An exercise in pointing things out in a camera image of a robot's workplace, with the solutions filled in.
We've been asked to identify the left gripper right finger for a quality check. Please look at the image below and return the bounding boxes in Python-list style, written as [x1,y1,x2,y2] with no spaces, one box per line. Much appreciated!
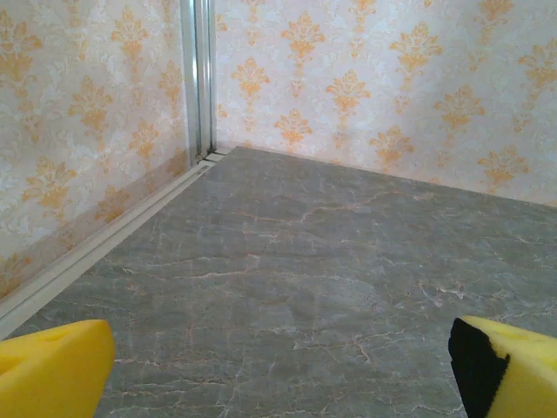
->
[448,315,557,418]

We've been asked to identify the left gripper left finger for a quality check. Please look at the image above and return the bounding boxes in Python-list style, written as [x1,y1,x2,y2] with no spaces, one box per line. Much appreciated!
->
[0,319,116,418]

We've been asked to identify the aluminium side rail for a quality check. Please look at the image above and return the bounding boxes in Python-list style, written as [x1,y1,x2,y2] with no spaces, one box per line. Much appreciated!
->
[0,147,230,340]

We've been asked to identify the aluminium corner post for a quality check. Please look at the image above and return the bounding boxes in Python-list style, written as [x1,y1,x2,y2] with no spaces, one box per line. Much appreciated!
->
[178,0,218,165]

